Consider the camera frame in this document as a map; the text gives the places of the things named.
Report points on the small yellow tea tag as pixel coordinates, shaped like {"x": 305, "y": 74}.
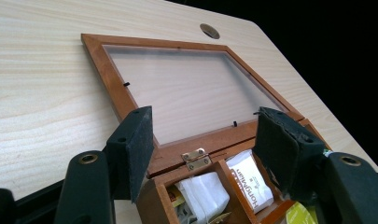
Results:
{"x": 176, "y": 196}

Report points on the gold tea tag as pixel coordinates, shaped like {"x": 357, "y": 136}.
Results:
{"x": 220, "y": 218}

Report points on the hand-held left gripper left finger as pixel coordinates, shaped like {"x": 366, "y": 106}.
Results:
{"x": 137, "y": 149}

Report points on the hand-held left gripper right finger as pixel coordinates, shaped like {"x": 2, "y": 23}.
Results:
{"x": 286, "y": 149}

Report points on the wooden compartment box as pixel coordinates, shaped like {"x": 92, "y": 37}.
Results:
{"x": 177, "y": 155}

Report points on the white sachet red print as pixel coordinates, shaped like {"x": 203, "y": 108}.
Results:
{"x": 249, "y": 180}

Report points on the yellow round tea packet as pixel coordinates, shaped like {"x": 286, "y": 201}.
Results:
{"x": 300, "y": 214}

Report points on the white tea bag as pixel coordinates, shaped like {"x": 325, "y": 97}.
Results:
{"x": 205, "y": 194}

